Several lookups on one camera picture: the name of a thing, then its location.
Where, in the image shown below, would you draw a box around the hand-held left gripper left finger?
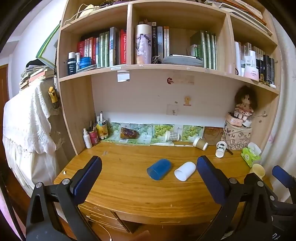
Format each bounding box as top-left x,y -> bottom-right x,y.
25,156 -> 102,241

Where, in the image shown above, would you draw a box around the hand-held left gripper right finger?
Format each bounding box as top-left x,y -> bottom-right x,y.
196,155 -> 275,241

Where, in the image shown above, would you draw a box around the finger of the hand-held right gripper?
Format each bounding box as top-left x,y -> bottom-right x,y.
269,165 -> 296,217

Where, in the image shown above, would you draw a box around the white plastic cup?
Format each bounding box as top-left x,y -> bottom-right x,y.
174,161 -> 197,181

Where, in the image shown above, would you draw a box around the blue plastic cup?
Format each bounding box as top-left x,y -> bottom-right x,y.
147,159 -> 172,181

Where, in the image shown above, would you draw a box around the cream plastic cup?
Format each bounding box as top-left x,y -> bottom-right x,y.
252,163 -> 266,180

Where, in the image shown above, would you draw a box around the white panda print cup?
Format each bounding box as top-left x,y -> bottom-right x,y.
215,141 -> 227,158

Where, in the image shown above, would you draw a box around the brown paper cup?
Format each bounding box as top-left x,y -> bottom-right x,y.
192,137 -> 209,150

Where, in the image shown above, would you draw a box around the grey patterned paper cup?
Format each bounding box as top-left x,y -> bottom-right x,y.
165,130 -> 180,142

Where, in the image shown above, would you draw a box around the dark patterned paper cup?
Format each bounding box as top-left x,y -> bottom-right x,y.
120,127 -> 140,140

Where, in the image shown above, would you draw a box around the green tissue pack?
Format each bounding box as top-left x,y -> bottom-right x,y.
241,142 -> 262,168

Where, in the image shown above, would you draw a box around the white spray bottle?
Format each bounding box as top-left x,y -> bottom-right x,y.
83,128 -> 93,149

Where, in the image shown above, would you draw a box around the wooden desk drawer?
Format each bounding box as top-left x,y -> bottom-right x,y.
78,203 -> 131,233

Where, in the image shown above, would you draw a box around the red pen holder can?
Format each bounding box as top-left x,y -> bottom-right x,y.
88,130 -> 100,146

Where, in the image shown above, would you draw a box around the letter print storage bag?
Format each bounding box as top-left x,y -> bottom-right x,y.
223,119 -> 253,151

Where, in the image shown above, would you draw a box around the yellow pen holder can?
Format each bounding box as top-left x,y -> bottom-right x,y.
96,120 -> 109,140

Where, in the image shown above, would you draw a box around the pink pouch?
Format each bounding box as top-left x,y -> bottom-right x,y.
228,112 -> 244,127

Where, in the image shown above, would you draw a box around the wooden bookshelf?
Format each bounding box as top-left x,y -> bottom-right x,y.
56,0 -> 281,167

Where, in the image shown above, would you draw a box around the grape print paper sheets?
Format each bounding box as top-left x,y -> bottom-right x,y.
101,122 -> 205,146

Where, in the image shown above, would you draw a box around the brown haired rag doll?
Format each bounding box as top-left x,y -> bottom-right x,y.
233,85 -> 258,121

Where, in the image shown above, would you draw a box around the white lace cloth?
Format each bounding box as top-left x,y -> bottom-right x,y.
2,79 -> 57,154

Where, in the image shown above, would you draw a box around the yellow hanging toy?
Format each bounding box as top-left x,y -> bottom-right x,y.
48,87 -> 57,104

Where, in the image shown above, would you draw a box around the pink white lotion bottle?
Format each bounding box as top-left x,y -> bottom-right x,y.
243,66 -> 260,82

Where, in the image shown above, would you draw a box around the white paper label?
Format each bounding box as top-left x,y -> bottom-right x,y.
117,70 -> 130,82

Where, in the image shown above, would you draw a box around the black bottle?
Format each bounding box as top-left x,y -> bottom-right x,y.
68,52 -> 77,75

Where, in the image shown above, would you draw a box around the row of cosmetic bottles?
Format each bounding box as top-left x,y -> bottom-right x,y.
234,41 -> 277,89

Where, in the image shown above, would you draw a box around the blue jar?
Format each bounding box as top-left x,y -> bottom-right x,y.
80,57 -> 93,70

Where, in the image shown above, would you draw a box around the pile of old books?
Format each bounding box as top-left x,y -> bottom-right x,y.
19,61 -> 55,90

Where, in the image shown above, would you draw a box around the brown wooden door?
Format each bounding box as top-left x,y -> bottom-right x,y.
0,64 -> 10,130

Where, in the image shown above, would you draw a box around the grey pouch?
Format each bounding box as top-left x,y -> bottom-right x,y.
163,55 -> 205,68

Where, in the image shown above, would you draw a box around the row of colourful books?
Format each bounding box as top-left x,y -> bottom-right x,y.
77,27 -> 127,68

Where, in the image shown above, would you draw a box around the row of green books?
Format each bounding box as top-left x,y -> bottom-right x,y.
190,30 -> 218,70

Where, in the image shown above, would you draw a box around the green framed board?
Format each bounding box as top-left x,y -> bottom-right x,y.
36,23 -> 61,68

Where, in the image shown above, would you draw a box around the white floral tube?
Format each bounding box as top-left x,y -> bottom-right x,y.
135,23 -> 152,65

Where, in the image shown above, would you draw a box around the row of dark books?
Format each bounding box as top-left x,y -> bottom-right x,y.
151,22 -> 170,59

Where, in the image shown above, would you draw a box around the cream cloth bag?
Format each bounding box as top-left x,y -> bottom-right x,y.
62,3 -> 99,25

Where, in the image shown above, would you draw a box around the stack of flat books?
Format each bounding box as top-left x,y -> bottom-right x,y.
204,0 -> 273,36

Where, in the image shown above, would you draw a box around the clear wall hook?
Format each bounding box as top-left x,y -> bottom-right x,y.
167,103 -> 179,115

